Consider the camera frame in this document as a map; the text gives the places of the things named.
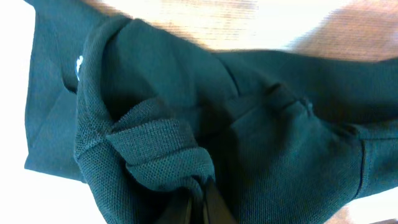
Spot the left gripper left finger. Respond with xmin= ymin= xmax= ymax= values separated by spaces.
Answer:
xmin=155 ymin=195 xmax=192 ymax=224

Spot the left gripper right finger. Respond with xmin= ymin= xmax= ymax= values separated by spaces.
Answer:
xmin=203 ymin=178 xmax=238 ymax=224

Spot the black polo shirt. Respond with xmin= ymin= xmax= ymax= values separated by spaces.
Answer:
xmin=25 ymin=1 xmax=397 ymax=223

